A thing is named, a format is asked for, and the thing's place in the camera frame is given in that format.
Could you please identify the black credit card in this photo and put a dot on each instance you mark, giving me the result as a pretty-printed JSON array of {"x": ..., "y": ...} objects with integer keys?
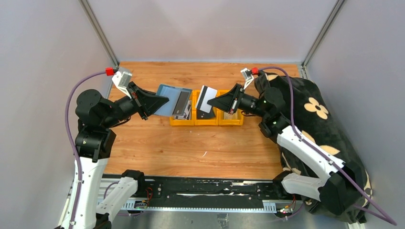
[{"x": 181, "y": 103}]

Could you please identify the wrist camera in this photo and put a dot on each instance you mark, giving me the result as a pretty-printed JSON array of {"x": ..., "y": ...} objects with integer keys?
[
  {"x": 121, "y": 80},
  {"x": 248, "y": 76}
]

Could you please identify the white grey cards stack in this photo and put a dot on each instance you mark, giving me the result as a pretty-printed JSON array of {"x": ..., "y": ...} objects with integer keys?
[{"x": 187, "y": 112}]

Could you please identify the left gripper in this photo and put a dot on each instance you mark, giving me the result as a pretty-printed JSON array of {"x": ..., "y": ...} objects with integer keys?
[{"x": 145, "y": 101}]

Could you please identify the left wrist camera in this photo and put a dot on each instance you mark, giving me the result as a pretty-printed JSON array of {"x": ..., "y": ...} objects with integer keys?
[{"x": 121, "y": 80}]

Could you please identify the gold cards stack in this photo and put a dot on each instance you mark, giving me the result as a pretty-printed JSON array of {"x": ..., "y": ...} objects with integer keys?
[{"x": 234, "y": 116}]

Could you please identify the black cards stack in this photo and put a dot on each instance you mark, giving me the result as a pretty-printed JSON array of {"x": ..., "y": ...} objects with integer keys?
[{"x": 202, "y": 115}]

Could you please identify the black floral plush blanket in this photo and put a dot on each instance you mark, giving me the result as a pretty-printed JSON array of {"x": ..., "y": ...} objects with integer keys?
[{"x": 314, "y": 120}]

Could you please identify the aluminium frame rail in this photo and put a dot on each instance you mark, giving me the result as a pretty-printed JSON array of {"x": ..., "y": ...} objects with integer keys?
[{"x": 136, "y": 207}]

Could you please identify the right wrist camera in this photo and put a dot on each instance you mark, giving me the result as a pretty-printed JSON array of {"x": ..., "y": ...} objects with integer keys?
[{"x": 248, "y": 76}]

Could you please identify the right yellow bin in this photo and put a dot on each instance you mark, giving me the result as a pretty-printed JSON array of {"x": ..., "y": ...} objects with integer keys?
[{"x": 223, "y": 122}]

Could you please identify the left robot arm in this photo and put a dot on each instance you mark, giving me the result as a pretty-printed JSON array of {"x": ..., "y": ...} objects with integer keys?
[{"x": 97, "y": 116}]

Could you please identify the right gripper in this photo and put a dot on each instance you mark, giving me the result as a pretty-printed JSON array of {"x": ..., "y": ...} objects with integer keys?
[{"x": 224, "y": 102}]

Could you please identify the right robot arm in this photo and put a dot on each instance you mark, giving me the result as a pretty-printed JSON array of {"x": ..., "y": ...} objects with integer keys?
[{"x": 333, "y": 184}]

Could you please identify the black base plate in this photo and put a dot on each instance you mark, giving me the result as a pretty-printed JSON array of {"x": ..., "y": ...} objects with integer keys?
[{"x": 211, "y": 193}]

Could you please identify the white card black stripe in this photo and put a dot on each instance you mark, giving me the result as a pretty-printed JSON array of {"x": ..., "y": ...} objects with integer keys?
[{"x": 206, "y": 94}]

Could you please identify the middle yellow bin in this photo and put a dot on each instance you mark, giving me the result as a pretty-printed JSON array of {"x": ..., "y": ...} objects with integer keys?
[{"x": 212, "y": 122}]

